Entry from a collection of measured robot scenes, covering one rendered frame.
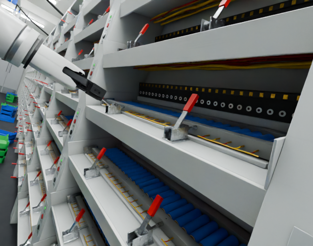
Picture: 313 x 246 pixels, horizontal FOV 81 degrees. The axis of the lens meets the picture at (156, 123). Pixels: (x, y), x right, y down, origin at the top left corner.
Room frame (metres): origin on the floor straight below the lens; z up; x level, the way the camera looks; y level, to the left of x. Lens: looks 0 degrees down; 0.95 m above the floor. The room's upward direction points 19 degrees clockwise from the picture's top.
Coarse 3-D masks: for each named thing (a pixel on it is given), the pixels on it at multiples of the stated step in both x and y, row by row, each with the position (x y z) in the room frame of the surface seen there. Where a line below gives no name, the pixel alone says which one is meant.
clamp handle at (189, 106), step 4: (192, 96) 0.32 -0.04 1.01; (196, 96) 0.31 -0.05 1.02; (188, 100) 0.32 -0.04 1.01; (192, 100) 0.31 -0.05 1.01; (196, 100) 0.32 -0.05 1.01; (188, 104) 0.31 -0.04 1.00; (192, 104) 0.31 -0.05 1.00; (184, 108) 0.31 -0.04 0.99; (188, 108) 0.31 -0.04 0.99; (184, 112) 0.31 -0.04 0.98; (188, 112) 0.31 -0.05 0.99; (180, 116) 0.31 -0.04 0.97; (184, 116) 0.31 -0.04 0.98; (180, 120) 0.31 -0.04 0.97; (176, 124) 0.31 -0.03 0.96; (180, 124) 0.31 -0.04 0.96
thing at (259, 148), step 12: (132, 108) 0.52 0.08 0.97; (144, 108) 0.49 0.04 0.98; (156, 120) 0.43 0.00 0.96; (168, 120) 0.40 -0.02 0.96; (192, 132) 0.35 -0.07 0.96; (204, 132) 0.32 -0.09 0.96; (216, 132) 0.30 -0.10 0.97; (228, 132) 0.29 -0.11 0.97; (228, 144) 0.29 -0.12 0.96; (240, 144) 0.27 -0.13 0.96; (252, 144) 0.26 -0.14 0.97; (264, 144) 0.25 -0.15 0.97; (264, 156) 0.25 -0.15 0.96
